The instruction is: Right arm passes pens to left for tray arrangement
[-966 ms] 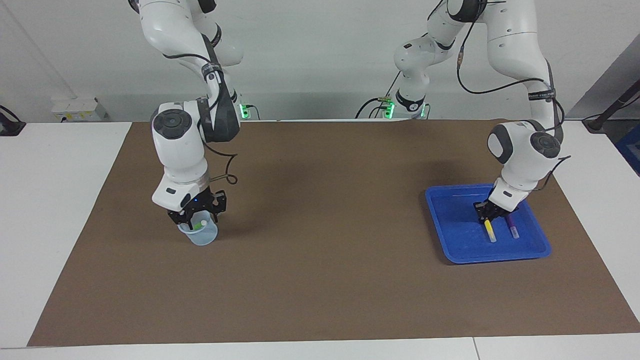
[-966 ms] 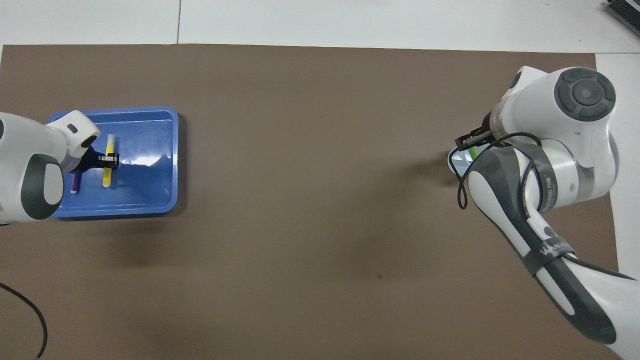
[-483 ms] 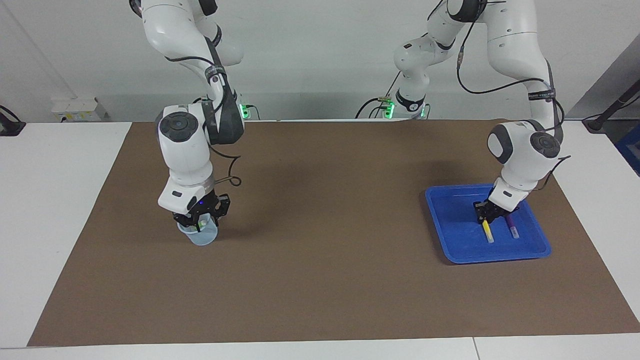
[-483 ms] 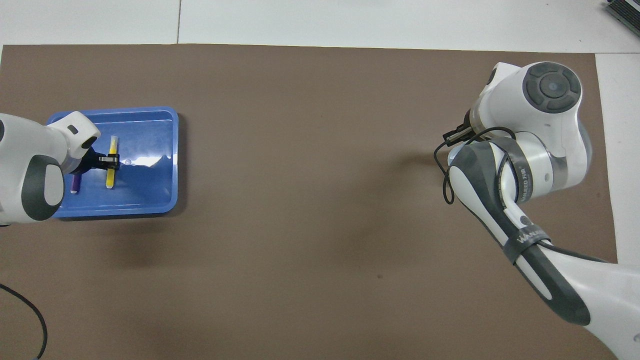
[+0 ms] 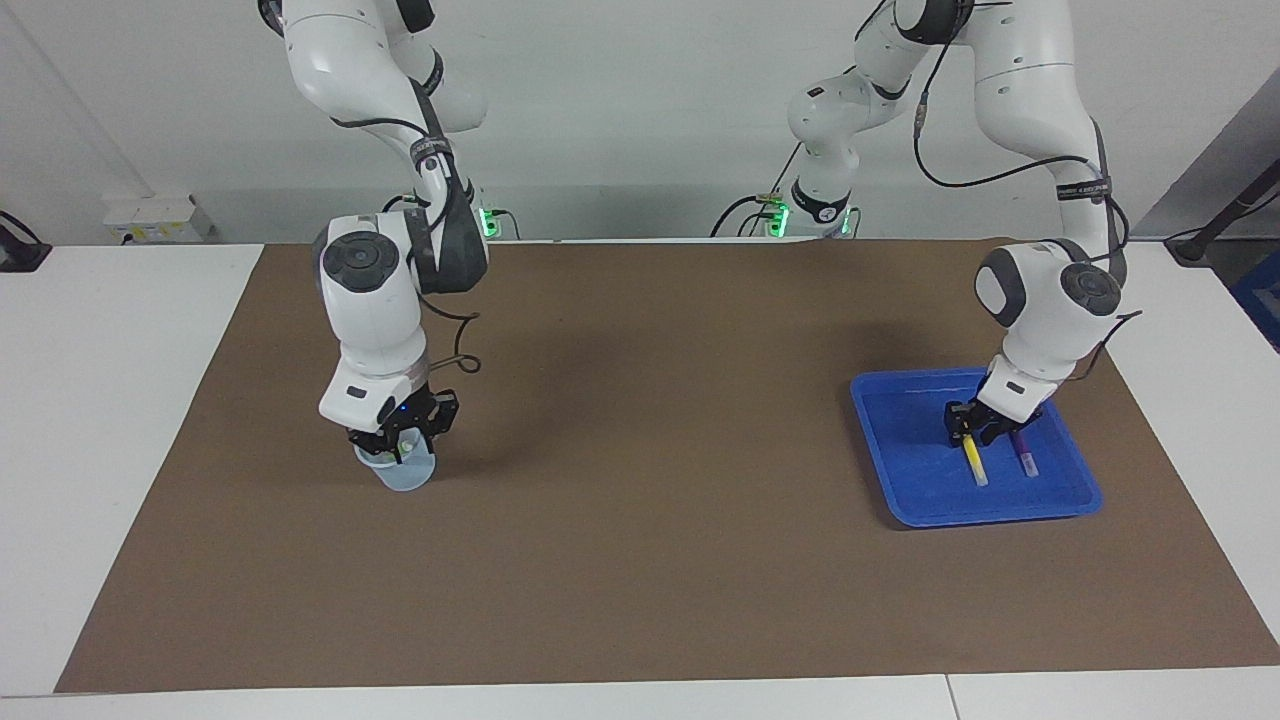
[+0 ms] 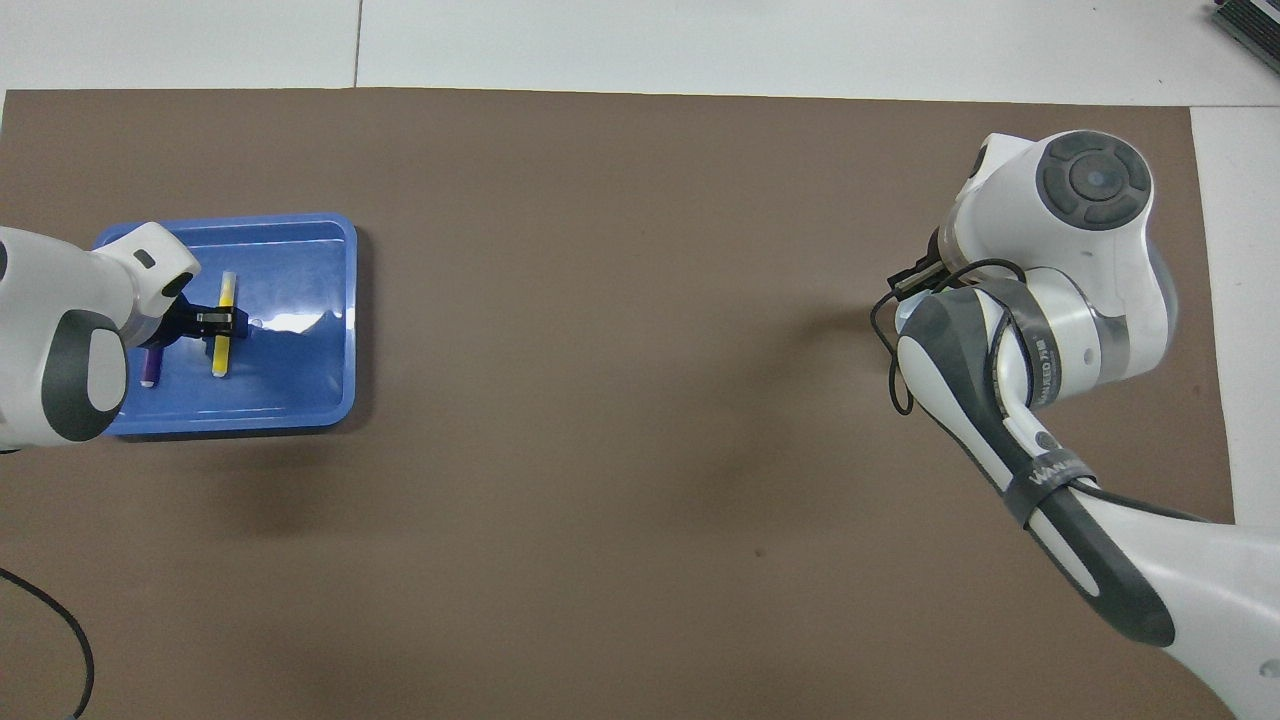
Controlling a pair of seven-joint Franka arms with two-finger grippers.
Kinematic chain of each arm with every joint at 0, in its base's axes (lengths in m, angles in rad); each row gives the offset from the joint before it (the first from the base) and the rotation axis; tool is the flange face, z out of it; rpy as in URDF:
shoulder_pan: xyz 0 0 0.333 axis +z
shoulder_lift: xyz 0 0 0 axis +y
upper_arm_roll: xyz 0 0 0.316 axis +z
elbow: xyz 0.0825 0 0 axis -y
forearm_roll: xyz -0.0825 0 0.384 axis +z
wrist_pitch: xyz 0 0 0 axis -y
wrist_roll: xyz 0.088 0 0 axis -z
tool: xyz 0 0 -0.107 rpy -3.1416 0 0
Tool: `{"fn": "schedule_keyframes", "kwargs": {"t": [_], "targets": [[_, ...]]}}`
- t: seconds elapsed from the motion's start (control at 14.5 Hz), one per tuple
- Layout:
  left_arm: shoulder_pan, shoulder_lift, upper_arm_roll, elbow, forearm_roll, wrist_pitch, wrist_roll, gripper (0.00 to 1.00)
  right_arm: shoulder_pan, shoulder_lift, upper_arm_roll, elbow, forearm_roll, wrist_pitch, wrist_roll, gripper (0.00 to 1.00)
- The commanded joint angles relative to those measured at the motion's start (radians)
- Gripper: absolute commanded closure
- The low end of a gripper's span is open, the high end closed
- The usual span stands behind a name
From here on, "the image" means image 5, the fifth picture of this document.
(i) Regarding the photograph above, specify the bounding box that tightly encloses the blue plastic tray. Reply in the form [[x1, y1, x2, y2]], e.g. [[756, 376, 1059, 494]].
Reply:
[[850, 366, 1104, 529]]

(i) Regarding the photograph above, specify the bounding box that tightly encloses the translucent plastic cup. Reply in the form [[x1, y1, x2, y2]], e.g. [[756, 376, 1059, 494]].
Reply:
[[353, 440, 436, 492]]

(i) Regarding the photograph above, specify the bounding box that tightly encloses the brown table mat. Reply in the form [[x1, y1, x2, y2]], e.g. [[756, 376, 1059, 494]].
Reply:
[[55, 238, 1280, 694]]

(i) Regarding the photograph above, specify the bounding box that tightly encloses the black stand pole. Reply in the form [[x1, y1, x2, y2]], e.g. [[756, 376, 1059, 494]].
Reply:
[[1165, 160, 1280, 266]]

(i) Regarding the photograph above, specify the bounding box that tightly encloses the white power strip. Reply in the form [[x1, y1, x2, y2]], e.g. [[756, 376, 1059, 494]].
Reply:
[[103, 195, 216, 246]]

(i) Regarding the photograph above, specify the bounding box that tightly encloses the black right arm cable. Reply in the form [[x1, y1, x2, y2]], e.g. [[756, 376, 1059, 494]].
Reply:
[[330, 110, 483, 376]]

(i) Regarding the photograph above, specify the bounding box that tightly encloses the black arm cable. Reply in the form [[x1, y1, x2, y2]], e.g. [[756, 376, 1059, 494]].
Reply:
[[330, 110, 483, 376], [855, 0, 1144, 386]]

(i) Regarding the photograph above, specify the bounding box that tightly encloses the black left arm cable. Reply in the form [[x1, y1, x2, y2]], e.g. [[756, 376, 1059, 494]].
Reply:
[[855, 0, 1144, 386]]

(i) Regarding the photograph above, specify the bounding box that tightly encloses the black clamp mount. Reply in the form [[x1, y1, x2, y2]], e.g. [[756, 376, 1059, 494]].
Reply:
[[0, 210, 53, 273]]

